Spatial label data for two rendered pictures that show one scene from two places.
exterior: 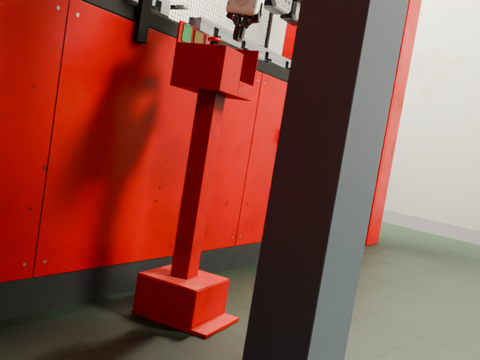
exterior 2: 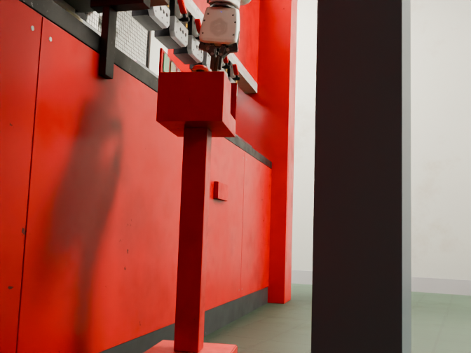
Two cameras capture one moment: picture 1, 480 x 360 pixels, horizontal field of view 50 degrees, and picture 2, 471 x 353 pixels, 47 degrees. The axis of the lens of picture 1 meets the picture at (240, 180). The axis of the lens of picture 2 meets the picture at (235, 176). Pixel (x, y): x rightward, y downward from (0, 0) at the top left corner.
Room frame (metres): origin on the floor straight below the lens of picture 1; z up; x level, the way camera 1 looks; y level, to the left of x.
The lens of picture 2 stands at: (0.19, 0.42, 0.39)
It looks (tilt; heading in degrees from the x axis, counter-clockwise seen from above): 6 degrees up; 343
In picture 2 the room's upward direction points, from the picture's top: 2 degrees clockwise
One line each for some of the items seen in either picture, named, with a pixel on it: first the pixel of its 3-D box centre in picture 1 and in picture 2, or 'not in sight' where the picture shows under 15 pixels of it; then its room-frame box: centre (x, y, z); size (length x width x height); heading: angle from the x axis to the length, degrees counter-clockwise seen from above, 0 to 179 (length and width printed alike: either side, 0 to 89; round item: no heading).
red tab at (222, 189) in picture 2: not in sight; (221, 191); (2.39, -0.19, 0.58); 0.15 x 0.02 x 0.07; 148
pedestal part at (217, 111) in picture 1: (197, 185); (193, 237); (1.50, 0.12, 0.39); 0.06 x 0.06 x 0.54; 64
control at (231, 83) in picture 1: (216, 62); (199, 94); (1.50, 0.12, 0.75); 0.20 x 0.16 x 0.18; 154
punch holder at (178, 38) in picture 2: not in sight; (172, 22); (2.26, 0.07, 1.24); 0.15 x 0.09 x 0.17; 148
